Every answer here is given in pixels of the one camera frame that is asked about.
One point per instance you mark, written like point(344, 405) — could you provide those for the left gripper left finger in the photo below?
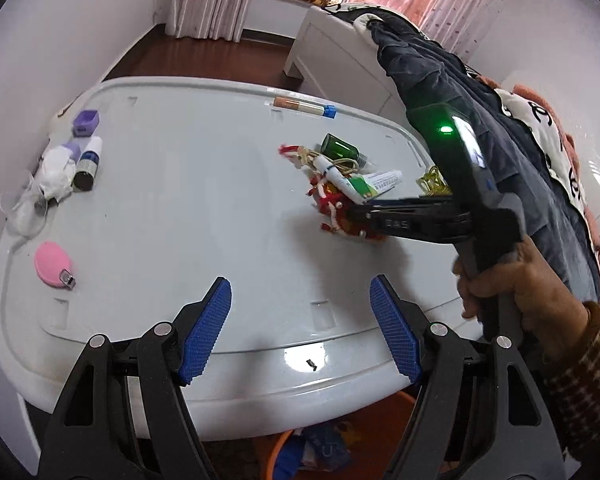
point(91, 432)

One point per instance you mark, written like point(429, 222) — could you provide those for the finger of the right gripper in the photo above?
point(432, 219)

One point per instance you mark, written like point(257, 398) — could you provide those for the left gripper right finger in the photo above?
point(478, 414)

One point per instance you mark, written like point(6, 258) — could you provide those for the white green ointment tube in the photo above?
point(358, 188)

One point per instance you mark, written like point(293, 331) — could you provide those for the red knitted ornament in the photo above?
point(331, 203)

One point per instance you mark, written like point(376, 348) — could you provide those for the green glass bottle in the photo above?
point(335, 148)

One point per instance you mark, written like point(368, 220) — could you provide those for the striped sleeve forearm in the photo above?
point(573, 383)

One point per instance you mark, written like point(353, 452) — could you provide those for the person's right hand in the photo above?
point(548, 308)

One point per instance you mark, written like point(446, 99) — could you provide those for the yellow hair claw clip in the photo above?
point(431, 183)

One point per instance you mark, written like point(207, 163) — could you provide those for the dark grey blanket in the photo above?
point(424, 73)

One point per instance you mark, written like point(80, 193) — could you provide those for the orange plastic bucket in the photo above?
point(359, 445)

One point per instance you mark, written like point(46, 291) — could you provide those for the white patterned blanket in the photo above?
point(557, 146)

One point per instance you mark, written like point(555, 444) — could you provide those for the test tube with blue cap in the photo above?
point(328, 111)

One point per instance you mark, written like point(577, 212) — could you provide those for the pink round pocket mirror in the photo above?
point(53, 266)

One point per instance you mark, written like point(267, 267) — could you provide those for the clear plastic wrapper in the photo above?
point(24, 207)

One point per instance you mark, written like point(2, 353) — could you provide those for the white black spray bottle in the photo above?
point(87, 165)

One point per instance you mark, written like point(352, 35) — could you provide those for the purple small cup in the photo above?
point(85, 123)

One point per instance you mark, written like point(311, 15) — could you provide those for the white bed frame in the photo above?
point(334, 62)

